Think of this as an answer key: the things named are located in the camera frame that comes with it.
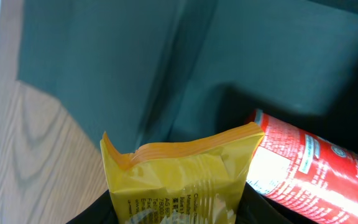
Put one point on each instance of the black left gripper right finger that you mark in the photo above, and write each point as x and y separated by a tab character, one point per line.
255	209

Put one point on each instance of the small yellow snack packet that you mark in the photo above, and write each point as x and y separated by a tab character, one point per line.
200	181

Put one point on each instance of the red cylindrical can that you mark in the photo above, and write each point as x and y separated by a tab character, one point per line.
304	172

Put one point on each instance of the black open gift box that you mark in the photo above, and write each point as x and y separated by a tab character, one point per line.
170	71

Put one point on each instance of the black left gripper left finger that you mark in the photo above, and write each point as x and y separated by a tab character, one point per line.
101	211

